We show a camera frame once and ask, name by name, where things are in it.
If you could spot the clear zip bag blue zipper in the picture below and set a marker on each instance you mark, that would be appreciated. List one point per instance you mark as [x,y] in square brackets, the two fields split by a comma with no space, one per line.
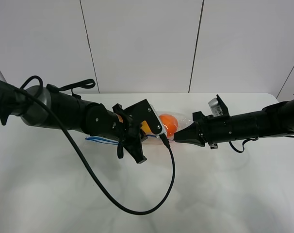
[183,121]

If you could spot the yellow pear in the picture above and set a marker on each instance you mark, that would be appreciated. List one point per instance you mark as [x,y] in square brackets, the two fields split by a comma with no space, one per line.
[145,127]

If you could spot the orange fruit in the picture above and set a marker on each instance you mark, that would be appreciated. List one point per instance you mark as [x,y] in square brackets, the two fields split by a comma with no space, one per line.
[170,123]

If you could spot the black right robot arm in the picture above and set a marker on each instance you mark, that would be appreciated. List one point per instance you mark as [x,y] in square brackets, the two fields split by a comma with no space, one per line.
[276,120]

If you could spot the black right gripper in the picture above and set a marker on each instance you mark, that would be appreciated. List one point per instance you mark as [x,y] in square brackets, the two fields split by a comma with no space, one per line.
[206,129]

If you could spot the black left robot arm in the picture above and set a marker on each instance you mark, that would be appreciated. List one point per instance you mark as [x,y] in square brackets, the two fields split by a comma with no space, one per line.
[49,107]

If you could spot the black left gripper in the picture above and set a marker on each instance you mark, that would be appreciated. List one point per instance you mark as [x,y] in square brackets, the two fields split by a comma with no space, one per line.
[133,117]

